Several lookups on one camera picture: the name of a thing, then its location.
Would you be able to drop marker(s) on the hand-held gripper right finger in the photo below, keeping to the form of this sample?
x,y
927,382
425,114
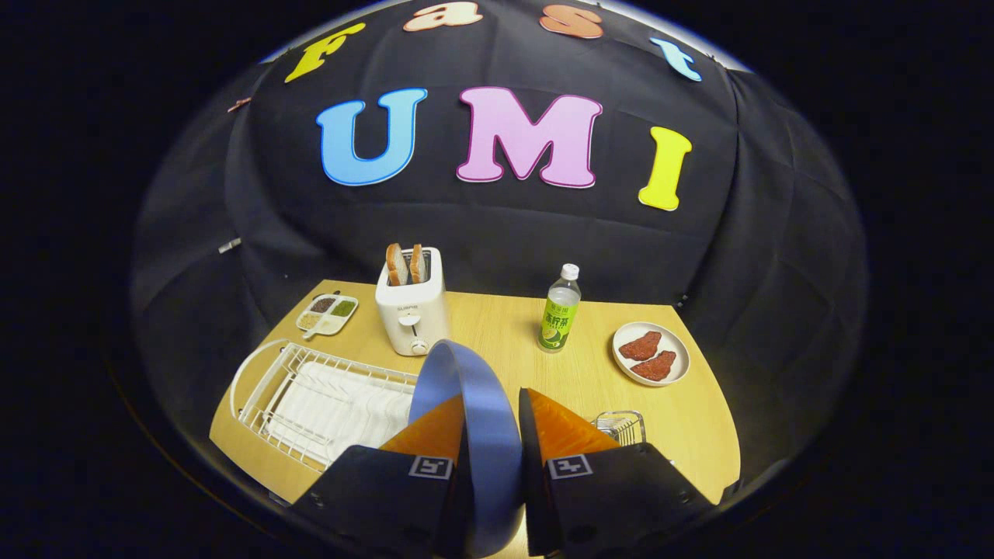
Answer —
x,y
530,481

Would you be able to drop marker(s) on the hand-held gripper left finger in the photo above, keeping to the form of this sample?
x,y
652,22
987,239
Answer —
x,y
373,497

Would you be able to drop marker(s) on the blue plate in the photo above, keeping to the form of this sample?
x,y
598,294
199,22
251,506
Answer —
x,y
489,435

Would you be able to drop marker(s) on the white plate with meat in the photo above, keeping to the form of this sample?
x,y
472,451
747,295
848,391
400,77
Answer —
x,y
679,365

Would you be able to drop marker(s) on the white ribbed drip tray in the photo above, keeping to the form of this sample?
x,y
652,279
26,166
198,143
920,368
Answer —
x,y
342,407

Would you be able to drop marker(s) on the green tea bottle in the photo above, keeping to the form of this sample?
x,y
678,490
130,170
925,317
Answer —
x,y
557,318

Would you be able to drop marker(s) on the red meat piece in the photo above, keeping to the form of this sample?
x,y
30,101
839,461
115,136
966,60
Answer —
x,y
641,345
654,366

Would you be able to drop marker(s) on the white toaster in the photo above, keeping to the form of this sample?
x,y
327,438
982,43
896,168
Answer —
x,y
411,318

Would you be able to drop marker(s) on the divided seasoning tray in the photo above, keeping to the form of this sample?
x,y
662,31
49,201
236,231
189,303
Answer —
x,y
326,314

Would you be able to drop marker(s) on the toasted bread slice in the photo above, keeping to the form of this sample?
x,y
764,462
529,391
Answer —
x,y
417,264
397,265

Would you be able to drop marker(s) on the black backdrop cloth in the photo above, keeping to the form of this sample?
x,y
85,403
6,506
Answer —
x,y
481,225

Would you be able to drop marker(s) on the small white cloth tag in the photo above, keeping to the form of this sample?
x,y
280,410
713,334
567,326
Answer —
x,y
229,246

